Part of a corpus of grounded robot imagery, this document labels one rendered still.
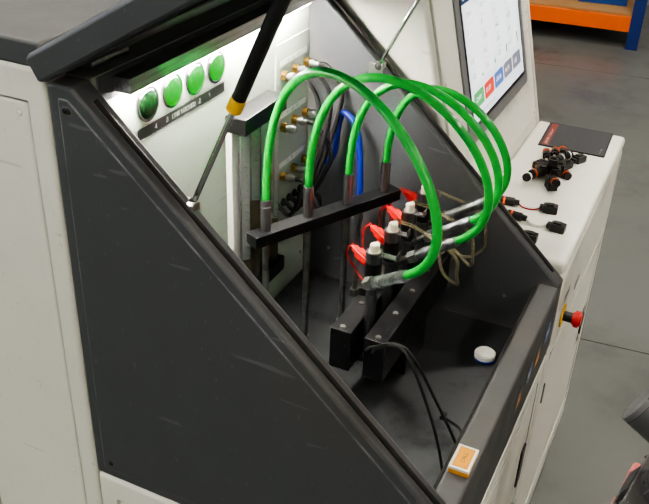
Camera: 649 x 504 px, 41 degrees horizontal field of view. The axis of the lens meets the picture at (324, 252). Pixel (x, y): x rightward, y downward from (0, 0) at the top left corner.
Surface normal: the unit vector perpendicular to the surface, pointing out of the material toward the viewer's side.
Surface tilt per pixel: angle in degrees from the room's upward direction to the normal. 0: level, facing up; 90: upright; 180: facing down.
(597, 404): 0
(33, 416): 90
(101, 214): 90
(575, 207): 0
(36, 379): 90
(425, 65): 90
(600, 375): 0
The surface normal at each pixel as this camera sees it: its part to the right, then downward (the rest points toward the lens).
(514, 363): 0.04, -0.86
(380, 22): -0.43, 0.45
